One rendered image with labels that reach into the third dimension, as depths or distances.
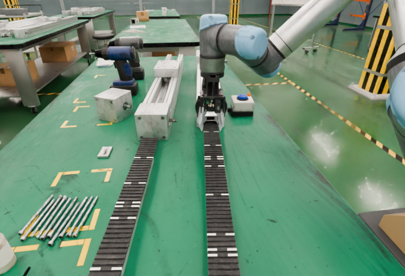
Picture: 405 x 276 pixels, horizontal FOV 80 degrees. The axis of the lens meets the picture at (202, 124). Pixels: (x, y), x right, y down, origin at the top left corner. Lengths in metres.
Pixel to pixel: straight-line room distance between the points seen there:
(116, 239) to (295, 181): 0.44
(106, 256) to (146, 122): 0.42
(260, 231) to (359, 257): 0.18
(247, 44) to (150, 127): 0.39
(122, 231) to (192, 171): 0.25
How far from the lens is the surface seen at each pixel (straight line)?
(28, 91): 3.24
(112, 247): 0.50
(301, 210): 0.61
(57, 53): 4.66
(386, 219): 0.63
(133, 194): 0.57
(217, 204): 0.54
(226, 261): 0.46
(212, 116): 0.86
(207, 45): 0.69
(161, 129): 0.79
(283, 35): 0.72
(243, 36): 0.61
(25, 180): 0.79
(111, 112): 0.95
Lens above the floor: 1.20
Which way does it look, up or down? 28 degrees down
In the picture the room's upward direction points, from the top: straight up
